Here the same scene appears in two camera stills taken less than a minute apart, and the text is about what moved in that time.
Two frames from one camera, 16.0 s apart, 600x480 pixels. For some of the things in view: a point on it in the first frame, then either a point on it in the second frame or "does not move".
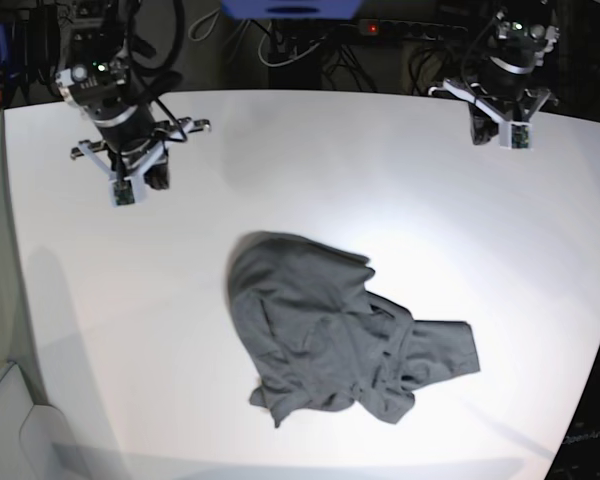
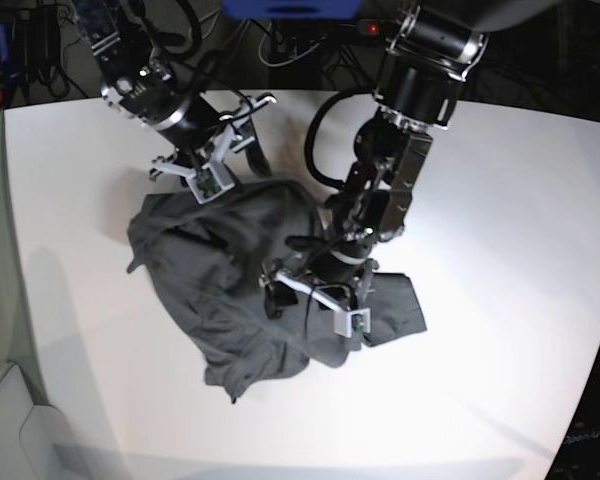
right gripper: x=507 y=91 → x=339 y=266
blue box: x=292 y=10 does not move
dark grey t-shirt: x=316 y=338 → x=208 y=248
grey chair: x=20 y=440 does not move
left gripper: x=141 y=142 → x=199 y=126
